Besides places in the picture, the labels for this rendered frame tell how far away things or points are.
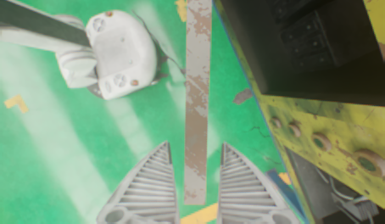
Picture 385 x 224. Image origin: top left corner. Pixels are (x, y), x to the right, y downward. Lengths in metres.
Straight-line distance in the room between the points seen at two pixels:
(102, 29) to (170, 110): 0.81
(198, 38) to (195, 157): 0.13
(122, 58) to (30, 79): 1.10
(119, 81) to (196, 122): 1.00
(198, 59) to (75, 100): 1.67
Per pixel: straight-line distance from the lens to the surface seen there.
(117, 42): 1.26
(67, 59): 0.91
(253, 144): 1.59
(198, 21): 0.17
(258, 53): 0.80
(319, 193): 0.97
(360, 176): 0.53
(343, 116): 0.44
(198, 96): 0.16
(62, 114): 1.90
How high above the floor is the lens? 1.38
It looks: 84 degrees down
